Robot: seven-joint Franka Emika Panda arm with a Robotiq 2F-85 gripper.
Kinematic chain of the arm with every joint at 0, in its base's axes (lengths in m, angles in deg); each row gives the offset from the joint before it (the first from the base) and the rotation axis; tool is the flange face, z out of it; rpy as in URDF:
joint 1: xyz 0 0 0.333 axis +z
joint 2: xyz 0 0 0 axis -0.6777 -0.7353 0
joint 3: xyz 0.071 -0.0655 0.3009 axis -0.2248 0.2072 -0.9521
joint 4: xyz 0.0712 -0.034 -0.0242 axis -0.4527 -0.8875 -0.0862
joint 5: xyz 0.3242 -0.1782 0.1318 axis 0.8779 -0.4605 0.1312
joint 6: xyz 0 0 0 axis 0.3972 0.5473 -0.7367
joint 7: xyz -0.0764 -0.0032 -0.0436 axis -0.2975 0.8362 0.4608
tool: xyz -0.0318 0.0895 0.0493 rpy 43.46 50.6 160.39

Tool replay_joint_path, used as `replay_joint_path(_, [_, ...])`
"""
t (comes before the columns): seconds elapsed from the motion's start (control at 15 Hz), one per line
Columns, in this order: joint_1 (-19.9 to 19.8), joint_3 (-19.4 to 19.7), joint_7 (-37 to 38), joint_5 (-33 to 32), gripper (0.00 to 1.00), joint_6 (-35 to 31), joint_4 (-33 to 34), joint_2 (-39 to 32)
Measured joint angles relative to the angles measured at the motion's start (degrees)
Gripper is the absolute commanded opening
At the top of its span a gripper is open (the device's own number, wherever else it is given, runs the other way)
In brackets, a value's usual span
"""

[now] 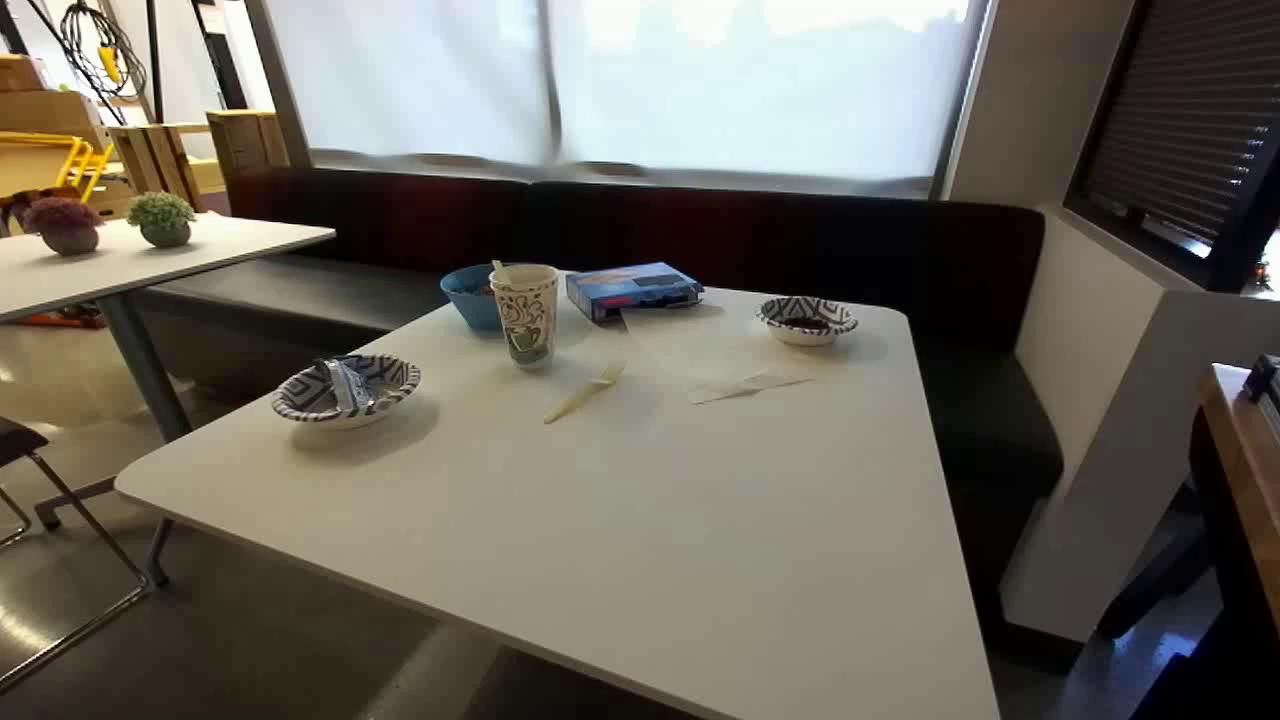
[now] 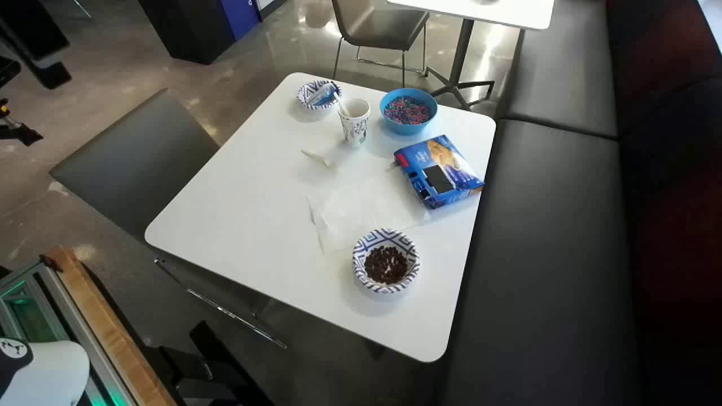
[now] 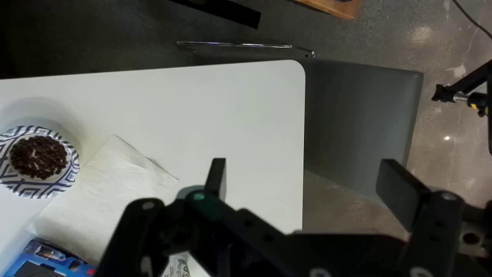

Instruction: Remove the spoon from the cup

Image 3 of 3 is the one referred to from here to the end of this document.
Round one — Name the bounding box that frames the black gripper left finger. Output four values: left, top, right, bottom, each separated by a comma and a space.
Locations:
204, 157, 225, 197

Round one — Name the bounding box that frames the grey chair seat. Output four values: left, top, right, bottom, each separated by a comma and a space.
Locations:
304, 60, 422, 203

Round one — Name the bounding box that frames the blue snack box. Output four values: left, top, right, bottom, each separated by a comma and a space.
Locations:
1, 238, 95, 277

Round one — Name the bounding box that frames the blue patterned paper bowl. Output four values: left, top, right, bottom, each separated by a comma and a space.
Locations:
0, 124, 79, 198

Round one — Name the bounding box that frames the wooden frame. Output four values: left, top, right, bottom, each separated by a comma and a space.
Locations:
294, 0, 362, 20

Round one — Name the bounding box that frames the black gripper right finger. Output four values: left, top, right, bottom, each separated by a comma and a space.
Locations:
376, 158, 430, 231

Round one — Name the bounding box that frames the white paper napkin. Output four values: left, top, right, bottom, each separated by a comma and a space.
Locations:
33, 137, 179, 263

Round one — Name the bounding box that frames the black camera tripod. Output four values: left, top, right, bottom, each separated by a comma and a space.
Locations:
431, 60, 492, 154

